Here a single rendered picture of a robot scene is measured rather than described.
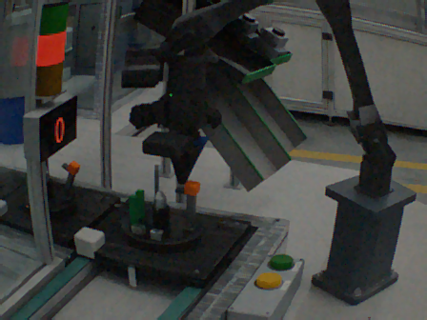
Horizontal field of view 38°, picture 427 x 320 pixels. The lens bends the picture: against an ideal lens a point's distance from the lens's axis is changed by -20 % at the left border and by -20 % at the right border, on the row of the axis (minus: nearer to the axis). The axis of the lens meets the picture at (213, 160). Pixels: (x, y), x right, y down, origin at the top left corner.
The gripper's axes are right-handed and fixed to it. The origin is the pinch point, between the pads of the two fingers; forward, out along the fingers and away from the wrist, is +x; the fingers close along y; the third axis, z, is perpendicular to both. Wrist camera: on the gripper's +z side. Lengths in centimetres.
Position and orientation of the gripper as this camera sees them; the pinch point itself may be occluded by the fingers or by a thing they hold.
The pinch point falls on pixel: (182, 162)
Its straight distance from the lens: 118.1
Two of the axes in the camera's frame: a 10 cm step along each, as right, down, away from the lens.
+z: -9.4, -1.5, 3.0
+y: -3.3, 3.1, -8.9
